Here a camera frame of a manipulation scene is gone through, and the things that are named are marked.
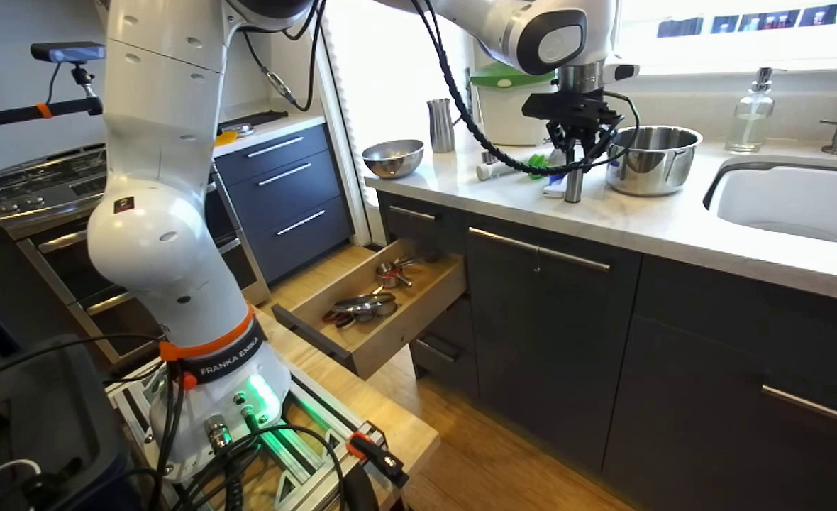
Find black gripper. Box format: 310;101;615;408
523;63;639;176

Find silver cylinder shaker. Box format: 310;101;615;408
565;159;590;205

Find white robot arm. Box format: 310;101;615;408
89;0;618;462

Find open wooden drawer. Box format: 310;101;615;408
272;237;465;378

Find blue drawer cabinet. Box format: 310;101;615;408
216;125;351;280

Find large steel pot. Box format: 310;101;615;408
608;125;702;196

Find green white dish brush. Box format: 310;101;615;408
473;151;553;184

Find white bin green lid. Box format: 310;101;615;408
470;63;553;148

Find steel cup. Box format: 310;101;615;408
425;98;455;154

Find clear soap dispenser bottle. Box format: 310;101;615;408
726;66;774;154

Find small steel bowl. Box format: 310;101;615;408
364;138;424;178

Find white kitchen sink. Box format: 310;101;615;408
704;161;837;245

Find dark lower kitchen cabinets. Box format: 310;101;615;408
381;192;837;511

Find stove with oven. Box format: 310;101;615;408
0;138;251;371

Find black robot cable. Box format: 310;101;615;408
407;0;645;178

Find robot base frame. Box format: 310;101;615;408
106;362;408;511

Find camera on tripod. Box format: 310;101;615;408
0;43;106;125

